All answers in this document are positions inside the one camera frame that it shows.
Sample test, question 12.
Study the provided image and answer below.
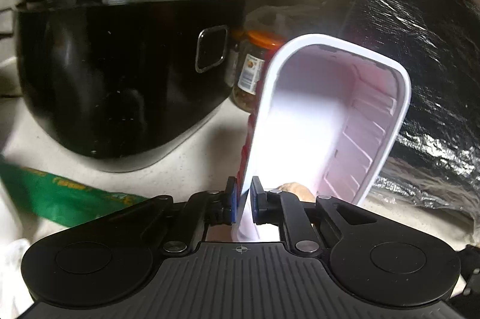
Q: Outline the black gloved hand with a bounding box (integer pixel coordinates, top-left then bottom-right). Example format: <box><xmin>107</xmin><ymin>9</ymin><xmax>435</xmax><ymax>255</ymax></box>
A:
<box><xmin>277</xmin><ymin>183</ymin><xmax>316</xmax><ymax>203</ymax></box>

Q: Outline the sauce jar orange lid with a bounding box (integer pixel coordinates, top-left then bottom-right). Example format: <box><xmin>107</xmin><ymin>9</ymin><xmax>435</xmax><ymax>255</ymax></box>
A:
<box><xmin>232</xmin><ymin>30</ymin><xmax>287</xmax><ymax>113</ymax></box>

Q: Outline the white plastic food tray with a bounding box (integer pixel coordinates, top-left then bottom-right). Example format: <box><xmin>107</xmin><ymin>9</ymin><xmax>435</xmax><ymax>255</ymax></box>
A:
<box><xmin>232</xmin><ymin>34</ymin><xmax>411</xmax><ymax>242</ymax></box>

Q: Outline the green snack bag front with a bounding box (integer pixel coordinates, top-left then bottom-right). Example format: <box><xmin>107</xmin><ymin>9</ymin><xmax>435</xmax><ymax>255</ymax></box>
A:
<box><xmin>1</xmin><ymin>159</ymin><xmax>146</xmax><ymax>227</ymax></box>

